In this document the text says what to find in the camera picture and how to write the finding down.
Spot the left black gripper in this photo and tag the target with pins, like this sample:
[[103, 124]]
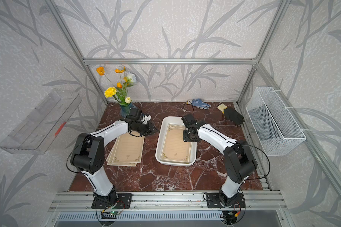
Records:
[[149, 129]]

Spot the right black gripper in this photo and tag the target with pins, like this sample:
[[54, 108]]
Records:
[[185, 138]]

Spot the beige stationery sheet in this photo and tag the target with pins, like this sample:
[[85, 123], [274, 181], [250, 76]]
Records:
[[129, 149]]

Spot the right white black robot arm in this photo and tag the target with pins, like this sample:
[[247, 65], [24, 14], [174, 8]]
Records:
[[239, 160]]

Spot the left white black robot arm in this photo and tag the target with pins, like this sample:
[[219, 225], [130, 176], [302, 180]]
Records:
[[88, 155]]

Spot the stationery sheets in box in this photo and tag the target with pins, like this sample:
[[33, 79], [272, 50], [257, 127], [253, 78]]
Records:
[[175, 149]]

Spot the white storage box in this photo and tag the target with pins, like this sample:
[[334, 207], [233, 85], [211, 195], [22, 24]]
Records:
[[162, 134]]

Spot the blue dotted work glove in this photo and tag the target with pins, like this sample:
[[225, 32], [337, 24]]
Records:
[[198, 103]]

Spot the glass vase with flowers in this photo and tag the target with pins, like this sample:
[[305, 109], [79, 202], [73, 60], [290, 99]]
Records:
[[119, 91]]

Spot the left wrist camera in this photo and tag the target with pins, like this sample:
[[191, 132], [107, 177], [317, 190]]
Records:
[[138, 116]]

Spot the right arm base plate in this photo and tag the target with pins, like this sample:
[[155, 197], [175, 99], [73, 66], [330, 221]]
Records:
[[219, 200]]

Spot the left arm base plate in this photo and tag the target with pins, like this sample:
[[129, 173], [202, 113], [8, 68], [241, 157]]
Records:
[[120, 201]]

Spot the white wire mesh basket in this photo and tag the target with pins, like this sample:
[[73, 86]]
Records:
[[276, 128]]

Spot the aluminium front rail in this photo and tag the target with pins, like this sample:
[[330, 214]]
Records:
[[172, 201]]

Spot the clear plastic wall shelf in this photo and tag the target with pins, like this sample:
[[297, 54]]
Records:
[[38, 130]]

